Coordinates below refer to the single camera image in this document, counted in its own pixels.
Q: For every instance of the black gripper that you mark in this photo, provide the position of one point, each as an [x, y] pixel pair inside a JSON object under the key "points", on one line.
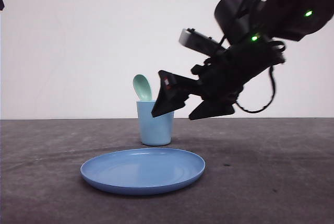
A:
{"points": [[222, 76]]}

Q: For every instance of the mint green plastic spoon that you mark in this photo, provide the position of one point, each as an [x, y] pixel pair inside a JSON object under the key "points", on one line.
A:
{"points": [[142, 88]]}

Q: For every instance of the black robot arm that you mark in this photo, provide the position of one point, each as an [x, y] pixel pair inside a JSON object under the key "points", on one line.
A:
{"points": [[255, 30]]}

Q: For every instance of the light blue plastic cup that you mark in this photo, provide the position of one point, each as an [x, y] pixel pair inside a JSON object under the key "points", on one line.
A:
{"points": [[154, 131]]}

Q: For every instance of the blue plastic plate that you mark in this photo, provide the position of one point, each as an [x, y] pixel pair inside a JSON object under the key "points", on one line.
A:
{"points": [[143, 171]]}

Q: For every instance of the dark object at left edge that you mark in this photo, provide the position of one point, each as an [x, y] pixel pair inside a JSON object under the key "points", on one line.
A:
{"points": [[1, 5]]}

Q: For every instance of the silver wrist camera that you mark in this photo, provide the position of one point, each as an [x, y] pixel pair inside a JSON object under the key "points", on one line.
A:
{"points": [[192, 39]]}

